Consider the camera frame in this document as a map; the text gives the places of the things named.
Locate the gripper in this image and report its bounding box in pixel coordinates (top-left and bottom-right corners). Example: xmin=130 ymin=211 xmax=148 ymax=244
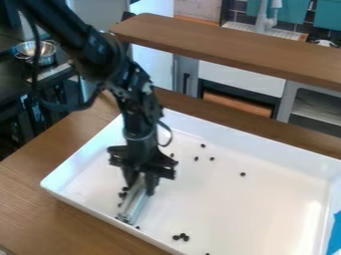
xmin=106 ymin=131 xmax=180 ymax=197

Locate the silver sweeping tool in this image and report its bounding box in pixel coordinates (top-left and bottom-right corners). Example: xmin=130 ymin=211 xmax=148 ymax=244
xmin=114 ymin=178 xmax=151 ymax=224

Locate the pile of black bits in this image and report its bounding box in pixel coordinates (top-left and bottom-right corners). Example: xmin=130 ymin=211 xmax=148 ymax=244
xmin=117 ymin=186 xmax=131 ymax=208
xmin=169 ymin=142 xmax=248 ymax=177
xmin=171 ymin=232 xmax=192 ymax=242

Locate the white tray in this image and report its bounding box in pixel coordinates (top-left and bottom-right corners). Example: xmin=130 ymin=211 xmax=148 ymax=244
xmin=38 ymin=107 xmax=341 ymax=255

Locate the silver pot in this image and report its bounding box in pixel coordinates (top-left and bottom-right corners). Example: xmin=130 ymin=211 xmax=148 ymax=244
xmin=12 ymin=39 xmax=61 ymax=67

